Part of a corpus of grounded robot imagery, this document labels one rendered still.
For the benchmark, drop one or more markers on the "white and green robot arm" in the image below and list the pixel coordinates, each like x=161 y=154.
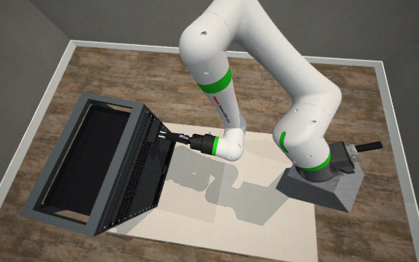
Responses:
x=315 y=99

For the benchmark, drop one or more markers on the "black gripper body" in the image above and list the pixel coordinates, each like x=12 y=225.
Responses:
x=194 y=141

